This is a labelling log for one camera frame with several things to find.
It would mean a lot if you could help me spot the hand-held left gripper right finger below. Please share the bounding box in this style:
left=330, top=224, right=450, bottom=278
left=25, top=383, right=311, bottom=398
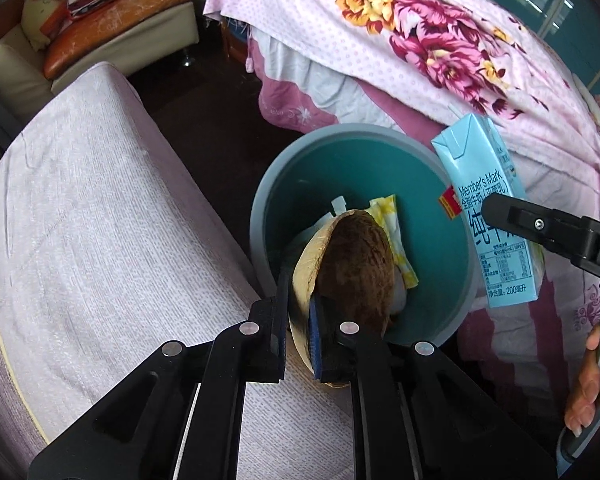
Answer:
left=307, top=294, right=556, bottom=480

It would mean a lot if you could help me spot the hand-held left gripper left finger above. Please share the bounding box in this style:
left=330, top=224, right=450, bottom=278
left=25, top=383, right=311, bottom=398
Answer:
left=27, top=267, right=291, bottom=480

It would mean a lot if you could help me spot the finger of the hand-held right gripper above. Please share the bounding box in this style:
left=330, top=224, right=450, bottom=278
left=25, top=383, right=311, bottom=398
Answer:
left=481, top=192, right=588, bottom=263

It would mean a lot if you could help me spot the light blue milk carton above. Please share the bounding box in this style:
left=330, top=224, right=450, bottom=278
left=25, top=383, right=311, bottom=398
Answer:
left=431, top=112, right=543, bottom=309

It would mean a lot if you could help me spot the brown coconut shell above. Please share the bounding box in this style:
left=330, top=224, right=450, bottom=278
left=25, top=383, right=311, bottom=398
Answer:
left=287, top=210, right=397, bottom=391

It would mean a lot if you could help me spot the teal plastic trash bin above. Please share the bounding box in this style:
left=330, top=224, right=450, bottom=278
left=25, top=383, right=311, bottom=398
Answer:
left=250, top=122, right=478, bottom=348

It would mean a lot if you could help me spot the yellow patterned paper napkin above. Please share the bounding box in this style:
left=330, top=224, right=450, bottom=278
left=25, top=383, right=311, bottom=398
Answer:
left=367, top=194, right=420, bottom=311

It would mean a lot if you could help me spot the person's right hand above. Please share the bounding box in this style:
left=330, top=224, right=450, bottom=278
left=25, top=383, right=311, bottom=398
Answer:
left=564, top=325, right=600, bottom=437

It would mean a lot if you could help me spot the grey fabric mattress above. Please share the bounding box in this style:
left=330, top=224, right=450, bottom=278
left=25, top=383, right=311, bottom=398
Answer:
left=0, top=61, right=356, bottom=480

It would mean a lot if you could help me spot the pink floral bed sheet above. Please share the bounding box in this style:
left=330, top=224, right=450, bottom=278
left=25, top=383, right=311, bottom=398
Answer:
left=202, top=0, right=600, bottom=196

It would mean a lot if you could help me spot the white and pink quilt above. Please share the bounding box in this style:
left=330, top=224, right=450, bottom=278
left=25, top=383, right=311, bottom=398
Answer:
left=247, top=25, right=600, bottom=441

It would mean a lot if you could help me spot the cream leather sofa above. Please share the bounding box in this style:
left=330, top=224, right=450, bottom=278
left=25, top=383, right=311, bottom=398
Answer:
left=0, top=0, right=201, bottom=108

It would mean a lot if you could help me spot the orange seat cushion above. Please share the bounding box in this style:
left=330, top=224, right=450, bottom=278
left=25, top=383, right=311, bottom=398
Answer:
left=44, top=0, right=195, bottom=78

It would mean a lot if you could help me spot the yellow printed pillow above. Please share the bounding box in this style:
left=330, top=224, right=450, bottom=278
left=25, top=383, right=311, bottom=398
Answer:
left=21, top=0, right=71, bottom=51

